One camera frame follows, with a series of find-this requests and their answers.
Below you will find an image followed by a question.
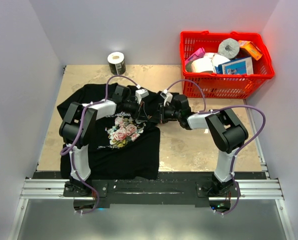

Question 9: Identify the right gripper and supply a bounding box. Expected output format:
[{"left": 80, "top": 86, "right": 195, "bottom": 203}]
[{"left": 149, "top": 102, "right": 182, "bottom": 124}]

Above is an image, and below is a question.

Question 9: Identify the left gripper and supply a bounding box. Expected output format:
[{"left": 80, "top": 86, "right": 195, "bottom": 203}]
[{"left": 122, "top": 98, "right": 149, "bottom": 122}]

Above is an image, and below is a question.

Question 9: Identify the black floral t-shirt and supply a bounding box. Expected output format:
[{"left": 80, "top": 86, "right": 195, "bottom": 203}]
[{"left": 56, "top": 82, "right": 180, "bottom": 180}]

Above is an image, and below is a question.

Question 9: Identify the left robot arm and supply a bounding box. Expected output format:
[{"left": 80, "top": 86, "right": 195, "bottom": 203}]
[{"left": 59, "top": 85, "right": 149, "bottom": 197}]

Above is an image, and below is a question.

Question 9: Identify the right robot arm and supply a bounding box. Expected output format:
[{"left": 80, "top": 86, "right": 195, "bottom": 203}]
[{"left": 158, "top": 90, "right": 249, "bottom": 197}]

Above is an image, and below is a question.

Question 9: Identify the black wrapped paper roll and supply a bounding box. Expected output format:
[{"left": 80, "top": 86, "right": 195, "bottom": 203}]
[{"left": 107, "top": 51, "right": 126, "bottom": 75}]

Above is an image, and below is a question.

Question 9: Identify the pink package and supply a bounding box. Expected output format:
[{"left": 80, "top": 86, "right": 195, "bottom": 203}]
[{"left": 185, "top": 47, "right": 206, "bottom": 65}]

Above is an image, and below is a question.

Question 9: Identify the white paper roll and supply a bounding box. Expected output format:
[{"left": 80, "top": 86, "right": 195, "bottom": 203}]
[{"left": 203, "top": 52, "right": 231, "bottom": 72}]

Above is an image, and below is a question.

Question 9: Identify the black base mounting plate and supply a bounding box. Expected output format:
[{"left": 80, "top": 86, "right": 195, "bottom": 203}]
[{"left": 63, "top": 172, "right": 238, "bottom": 210}]

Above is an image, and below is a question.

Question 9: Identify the red plastic basket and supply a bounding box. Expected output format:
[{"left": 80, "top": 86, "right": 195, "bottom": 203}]
[{"left": 179, "top": 30, "right": 275, "bottom": 99}]

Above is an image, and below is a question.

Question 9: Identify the grey toilet paper roll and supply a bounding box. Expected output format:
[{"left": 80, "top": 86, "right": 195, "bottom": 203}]
[{"left": 217, "top": 38, "right": 240, "bottom": 60}]

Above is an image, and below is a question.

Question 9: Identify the blue white box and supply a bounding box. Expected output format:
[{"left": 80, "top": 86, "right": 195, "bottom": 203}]
[{"left": 216, "top": 57, "right": 254, "bottom": 75}]

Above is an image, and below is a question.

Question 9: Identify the orange carton box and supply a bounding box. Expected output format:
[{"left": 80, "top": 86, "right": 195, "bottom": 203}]
[{"left": 238, "top": 40, "right": 263, "bottom": 61}]

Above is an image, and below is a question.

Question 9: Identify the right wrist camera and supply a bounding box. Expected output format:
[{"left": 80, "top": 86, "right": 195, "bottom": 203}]
[{"left": 160, "top": 89, "right": 173, "bottom": 106}]

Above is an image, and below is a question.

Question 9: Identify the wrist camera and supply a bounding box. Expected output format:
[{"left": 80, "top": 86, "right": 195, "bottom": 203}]
[
  {"left": 160, "top": 89, "right": 173, "bottom": 106},
  {"left": 135, "top": 85, "right": 149, "bottom": 104}
]

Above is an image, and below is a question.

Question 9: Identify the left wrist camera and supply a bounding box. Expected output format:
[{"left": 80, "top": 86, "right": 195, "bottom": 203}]
[{"left": 135, "top": 85, "right": 149, "bottom": 104}]

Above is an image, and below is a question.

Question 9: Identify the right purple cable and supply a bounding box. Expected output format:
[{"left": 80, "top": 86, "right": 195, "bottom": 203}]
[{"left": 163, "top": 79, "right": 267, "bottom": 216}]

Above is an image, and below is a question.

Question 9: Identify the purple cable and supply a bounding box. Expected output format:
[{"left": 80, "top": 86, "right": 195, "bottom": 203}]
[
  {"left": 163, "top": 79, "right": 267, "bottom": 216},
  {"left": 59, "top": 74, "right": 142, "bottom": 215}
]

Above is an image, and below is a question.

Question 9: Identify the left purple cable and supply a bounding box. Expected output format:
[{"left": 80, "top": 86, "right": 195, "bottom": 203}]
[{"left": 59, "top": 74, "right": 142, "bottom": 215}]

